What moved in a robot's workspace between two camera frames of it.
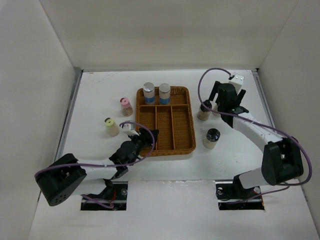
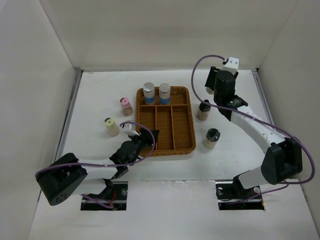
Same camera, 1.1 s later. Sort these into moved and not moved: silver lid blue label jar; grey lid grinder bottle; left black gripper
Moved: grey lid grinder bottle
Not moved: silver lid blue label jar; left black gripper
